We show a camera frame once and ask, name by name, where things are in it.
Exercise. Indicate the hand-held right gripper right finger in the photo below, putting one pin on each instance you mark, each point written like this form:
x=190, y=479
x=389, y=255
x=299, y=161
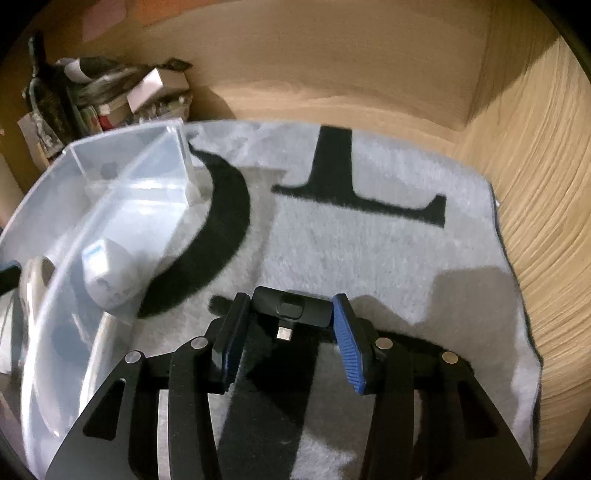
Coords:
x=351, y=341

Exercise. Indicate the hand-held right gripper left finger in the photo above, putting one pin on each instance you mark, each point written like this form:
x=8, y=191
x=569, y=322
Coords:
x=231, y=341

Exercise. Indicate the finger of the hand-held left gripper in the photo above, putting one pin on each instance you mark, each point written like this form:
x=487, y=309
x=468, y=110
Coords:
x=9, y=274

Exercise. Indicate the silver curved object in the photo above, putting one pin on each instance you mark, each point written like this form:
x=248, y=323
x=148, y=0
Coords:
x=34, y=281

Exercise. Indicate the black plug-in receiver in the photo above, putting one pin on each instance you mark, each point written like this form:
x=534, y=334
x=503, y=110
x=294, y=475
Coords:
x=291, y=307

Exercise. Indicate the clear plastic organizer box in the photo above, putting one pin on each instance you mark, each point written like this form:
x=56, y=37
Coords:
x=138, y=207

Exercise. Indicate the grey mat with black letters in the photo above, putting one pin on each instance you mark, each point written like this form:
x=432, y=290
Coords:
x=392, y=258

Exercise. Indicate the white power adapter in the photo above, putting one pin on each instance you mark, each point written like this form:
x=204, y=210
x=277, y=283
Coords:
x=111, y=272

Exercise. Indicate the white carton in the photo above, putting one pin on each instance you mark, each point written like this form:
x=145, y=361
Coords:
x=32, y=138

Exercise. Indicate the dark wine bottle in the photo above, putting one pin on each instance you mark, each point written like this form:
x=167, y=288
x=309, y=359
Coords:
x=51, y=106

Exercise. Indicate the red and white packet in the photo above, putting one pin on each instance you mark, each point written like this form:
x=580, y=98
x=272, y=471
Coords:
x=111, y=117

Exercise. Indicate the small white cardboard box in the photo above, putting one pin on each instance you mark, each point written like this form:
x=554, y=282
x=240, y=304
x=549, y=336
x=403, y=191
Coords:
x=157, y=90

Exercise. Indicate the pink sticky note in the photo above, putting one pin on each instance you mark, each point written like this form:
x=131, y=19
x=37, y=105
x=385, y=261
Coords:
x=108, y=14

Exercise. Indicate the orange sticky note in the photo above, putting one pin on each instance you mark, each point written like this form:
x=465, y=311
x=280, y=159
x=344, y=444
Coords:
x=161, y=9

